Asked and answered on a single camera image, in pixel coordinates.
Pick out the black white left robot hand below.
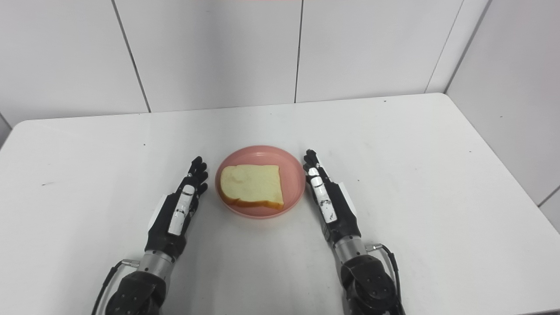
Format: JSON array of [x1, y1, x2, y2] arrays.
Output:
[[145, 156, 209, 262]]

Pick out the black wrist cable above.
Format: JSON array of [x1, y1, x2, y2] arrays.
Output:
[[367, 244, 405, 315], [91, 259, 140, 315]]

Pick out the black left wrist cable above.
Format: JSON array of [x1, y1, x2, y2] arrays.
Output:
[[91, 259, 140, 315]]

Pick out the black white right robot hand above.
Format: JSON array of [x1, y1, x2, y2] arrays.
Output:
[[303, 149, 362, 246]]

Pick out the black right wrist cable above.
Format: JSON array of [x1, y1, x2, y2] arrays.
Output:
[[367, 244, 405, 315]]

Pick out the pink round plate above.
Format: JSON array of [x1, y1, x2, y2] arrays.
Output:
[[214, 145, 306, 219]]

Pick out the slice of white bread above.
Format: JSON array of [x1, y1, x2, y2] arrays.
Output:
[[220, 164, 284, 210]]

